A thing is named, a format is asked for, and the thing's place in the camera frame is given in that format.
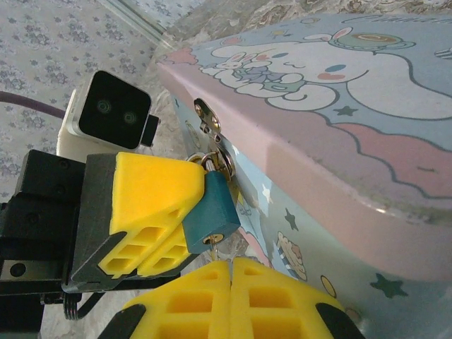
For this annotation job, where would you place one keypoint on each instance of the cartoon print tin box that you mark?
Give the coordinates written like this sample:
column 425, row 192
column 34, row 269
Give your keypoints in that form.
column 318, row 141

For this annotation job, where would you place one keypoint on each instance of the small silver key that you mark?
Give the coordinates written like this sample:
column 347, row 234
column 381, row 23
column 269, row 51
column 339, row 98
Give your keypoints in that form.
column 215, row 247

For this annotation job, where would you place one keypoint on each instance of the aluminium table side rail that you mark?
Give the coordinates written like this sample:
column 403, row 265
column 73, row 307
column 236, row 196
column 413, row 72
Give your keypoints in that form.
column 141, row 21

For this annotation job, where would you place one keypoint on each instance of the teal padlock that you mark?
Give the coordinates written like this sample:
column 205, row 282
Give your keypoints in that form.
column 212, row 208

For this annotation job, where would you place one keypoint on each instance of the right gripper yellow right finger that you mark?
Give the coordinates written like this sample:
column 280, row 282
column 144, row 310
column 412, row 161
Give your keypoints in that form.
column 275, row 310

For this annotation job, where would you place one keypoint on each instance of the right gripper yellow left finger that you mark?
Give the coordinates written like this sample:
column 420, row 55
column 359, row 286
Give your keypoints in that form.
column 190, row 310

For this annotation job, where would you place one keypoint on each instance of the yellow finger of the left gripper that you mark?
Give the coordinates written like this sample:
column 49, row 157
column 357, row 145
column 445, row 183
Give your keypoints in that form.
column 148, row 187
column 169, row 257

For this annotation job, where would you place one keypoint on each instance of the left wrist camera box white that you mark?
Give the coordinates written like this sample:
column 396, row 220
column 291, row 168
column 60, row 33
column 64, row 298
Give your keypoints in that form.
column 113, row 109

